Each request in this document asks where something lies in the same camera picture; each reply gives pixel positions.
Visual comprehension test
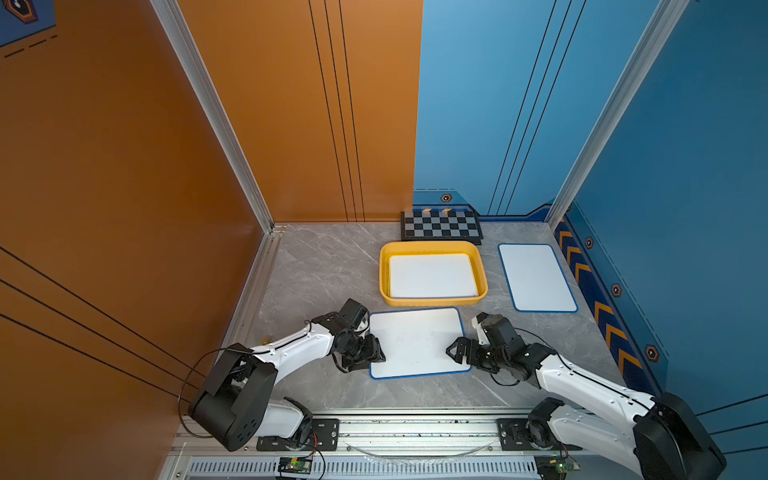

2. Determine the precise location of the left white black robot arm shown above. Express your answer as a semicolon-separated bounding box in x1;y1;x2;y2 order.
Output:
186;299;386;452

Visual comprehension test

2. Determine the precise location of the yellow plastic storage box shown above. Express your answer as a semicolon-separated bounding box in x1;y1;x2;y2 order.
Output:
379;241;489;307

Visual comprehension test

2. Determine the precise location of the green circuit board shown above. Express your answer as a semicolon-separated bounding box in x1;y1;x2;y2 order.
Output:
277;457;313;478
535;456;581;480

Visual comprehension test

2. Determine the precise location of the right green circuit board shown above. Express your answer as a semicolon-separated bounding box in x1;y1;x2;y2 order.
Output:
535;456;581;480

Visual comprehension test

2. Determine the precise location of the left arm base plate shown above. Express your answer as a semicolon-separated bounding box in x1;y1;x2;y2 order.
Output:
256;418;340;452

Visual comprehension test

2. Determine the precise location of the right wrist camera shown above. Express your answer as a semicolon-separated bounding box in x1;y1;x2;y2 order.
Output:
471;312;490;346

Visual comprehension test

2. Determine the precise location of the aluminium front rail frame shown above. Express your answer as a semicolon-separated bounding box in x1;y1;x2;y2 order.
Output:
159;408;638;479

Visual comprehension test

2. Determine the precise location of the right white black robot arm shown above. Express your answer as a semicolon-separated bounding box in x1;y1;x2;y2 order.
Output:
445;312;727;479

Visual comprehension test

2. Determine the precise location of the aluminium corner post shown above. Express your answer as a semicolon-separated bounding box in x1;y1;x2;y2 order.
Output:
545;0;689;232
150;0;275;234

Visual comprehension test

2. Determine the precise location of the yellow-framed whiteboard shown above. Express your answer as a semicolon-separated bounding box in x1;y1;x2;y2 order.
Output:
389;253;478;299

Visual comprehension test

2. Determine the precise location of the right aluminium corner post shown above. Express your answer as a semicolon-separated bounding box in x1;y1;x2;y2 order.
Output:
545;0;689;232

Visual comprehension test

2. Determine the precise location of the left aluminium corner post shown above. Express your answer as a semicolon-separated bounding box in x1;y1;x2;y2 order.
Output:
150;0;275;234

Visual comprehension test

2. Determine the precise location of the black grey checkerboard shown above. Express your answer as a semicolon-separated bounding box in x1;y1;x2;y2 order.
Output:
401;206;484;246

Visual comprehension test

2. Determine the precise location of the left green circuit board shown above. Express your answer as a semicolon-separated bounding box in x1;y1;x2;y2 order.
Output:
277;457;313;478

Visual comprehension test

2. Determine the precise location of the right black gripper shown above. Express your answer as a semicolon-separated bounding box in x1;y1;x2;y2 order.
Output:
442;339;507;375

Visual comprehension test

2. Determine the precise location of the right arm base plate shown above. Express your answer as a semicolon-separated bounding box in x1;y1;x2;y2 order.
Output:
496;418;580;451

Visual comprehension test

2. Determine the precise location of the blue-framed whiteboard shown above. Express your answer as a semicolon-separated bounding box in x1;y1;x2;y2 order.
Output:
369;307;471;380
498;244;578;313

